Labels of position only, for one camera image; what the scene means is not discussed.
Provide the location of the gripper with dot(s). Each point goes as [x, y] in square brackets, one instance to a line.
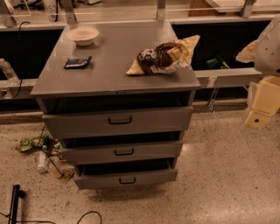
[269, 49]

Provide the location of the grey drawer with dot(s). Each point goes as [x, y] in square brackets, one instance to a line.
[122, 152]
[122, 122]
[126, 179]

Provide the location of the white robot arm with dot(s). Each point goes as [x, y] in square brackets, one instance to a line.
[265, 53]

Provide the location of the grey drawer cabinet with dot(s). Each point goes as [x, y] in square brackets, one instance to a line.
[105, 86]

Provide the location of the grey top drawer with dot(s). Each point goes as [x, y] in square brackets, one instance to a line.
[122, 122]

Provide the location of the grey bottom drawer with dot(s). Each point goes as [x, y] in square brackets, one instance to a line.
[126, 179]

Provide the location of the brown yellow chip bag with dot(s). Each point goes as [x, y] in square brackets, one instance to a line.
[166, 58]

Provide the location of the beige paper bowl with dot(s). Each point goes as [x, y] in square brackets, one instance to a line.
[83, 36]

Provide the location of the dark blue snack packet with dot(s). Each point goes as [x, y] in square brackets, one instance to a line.
[77, 63]

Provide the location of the clear plastic cup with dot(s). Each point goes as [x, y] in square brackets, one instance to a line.
[52, 164]

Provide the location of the white plastic bottle on floor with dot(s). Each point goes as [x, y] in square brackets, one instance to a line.
[41, 162]

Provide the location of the green snack bag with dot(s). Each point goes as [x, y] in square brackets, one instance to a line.
[36, 143]

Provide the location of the clear plastic water bottle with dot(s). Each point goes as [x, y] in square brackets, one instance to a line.
[9, 72]

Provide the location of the grey metal rail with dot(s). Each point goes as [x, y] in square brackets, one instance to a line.
[228, 78]

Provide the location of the green object behind rail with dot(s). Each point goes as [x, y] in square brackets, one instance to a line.
[213, 63]

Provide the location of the black stand post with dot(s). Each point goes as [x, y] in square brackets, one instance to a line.
[17, 194]

